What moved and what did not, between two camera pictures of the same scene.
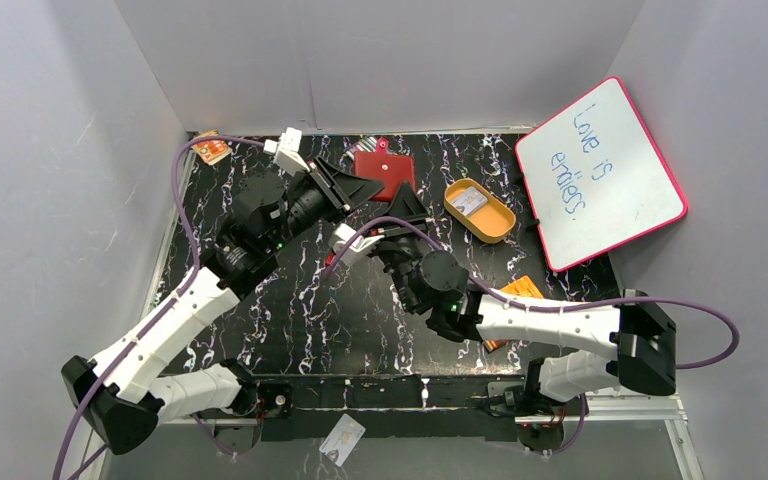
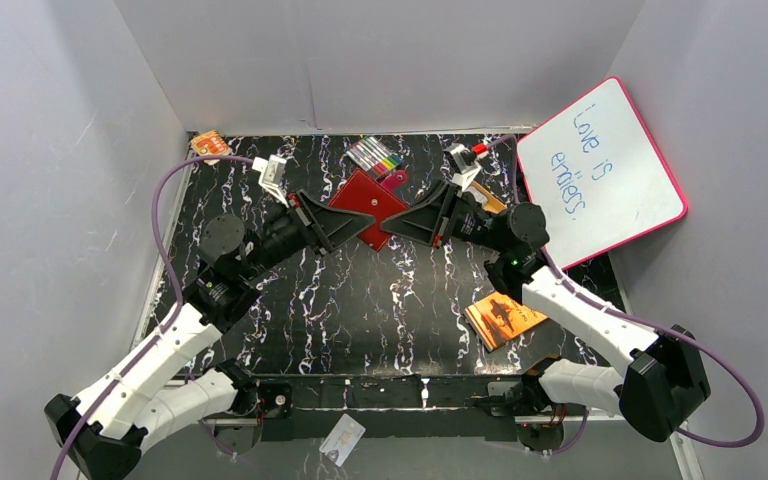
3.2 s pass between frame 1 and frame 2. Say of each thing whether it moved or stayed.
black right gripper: moved
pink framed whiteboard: stayed
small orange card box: stayed
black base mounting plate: stayed
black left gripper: moved
